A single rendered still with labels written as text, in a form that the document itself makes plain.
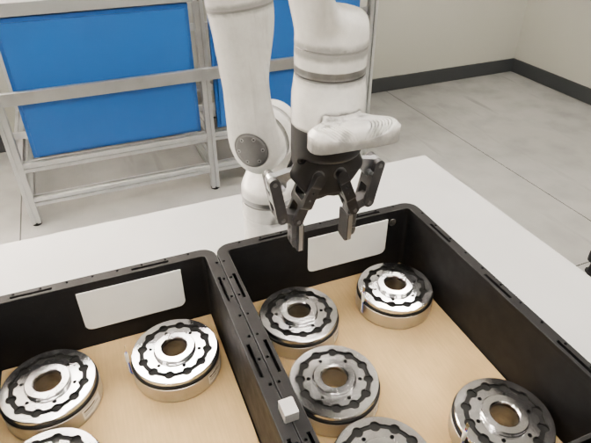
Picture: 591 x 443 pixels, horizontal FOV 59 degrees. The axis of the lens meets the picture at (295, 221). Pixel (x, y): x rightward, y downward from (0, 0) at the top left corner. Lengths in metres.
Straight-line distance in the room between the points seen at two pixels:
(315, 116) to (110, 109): 1.92
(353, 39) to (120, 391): 0.47
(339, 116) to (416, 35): 3.43
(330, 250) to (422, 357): 0.19
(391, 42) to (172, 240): 2.94
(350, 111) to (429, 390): 0.34
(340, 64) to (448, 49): 3.65
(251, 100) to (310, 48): 0.28
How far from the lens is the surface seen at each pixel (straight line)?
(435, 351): 0.70
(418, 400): 0.65
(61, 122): 2.39
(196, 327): 0.68
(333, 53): 0.48
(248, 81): 0.74
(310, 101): 0.50
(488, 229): 1.18
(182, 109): 2.42
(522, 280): 1.06
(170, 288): 0.69
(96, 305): 0.69
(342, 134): 0.47
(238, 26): 0.73
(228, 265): 0.65
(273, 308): 0.69
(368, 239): 0.76
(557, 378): 0.63
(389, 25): 3.77
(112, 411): 0.66
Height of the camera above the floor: 1.34
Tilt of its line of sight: 34 degrees down
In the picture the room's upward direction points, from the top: straight up
